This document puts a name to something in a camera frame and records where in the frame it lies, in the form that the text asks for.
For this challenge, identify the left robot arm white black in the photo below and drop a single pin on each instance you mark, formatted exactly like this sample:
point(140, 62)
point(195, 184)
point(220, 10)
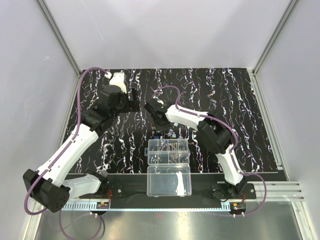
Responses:
point(48, 184)

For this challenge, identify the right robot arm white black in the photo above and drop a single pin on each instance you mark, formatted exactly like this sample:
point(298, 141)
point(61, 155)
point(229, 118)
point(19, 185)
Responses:
point(214, 134)

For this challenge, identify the aluminium frame post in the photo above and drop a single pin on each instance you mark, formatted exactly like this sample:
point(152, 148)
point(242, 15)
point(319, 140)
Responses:
point(276, 33)
point(58, 35)

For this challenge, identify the right aluminium frame post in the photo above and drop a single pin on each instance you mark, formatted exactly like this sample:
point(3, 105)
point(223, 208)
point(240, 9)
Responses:
point(276, 33)

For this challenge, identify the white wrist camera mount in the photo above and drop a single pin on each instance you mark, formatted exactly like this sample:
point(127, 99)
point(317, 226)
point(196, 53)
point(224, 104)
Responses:
point(119, 79)

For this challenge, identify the white slotted cable duct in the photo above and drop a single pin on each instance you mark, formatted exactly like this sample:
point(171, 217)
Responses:
point(156, 205)

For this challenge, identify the left aluminium frame post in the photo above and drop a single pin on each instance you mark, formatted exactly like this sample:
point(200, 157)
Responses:
point(58, 35)

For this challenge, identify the black marbled table mat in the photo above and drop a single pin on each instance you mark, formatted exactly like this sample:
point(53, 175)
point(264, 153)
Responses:
point(227, 92)

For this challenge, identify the aluminium rail right side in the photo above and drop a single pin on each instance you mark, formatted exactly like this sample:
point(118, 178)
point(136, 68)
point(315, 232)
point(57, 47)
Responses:
point(276, 191)

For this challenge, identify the clear plastic organizer box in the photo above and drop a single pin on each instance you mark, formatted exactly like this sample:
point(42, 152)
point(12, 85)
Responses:
point(168, 171)

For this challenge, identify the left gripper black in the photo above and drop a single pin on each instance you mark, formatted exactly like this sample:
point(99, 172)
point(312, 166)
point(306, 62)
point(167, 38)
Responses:
point(134, 99)

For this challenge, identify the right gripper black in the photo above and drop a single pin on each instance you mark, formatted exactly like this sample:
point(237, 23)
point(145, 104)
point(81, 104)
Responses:
point(159, 122)

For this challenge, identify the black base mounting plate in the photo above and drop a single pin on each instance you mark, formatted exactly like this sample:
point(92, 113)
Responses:
point(132, 187)

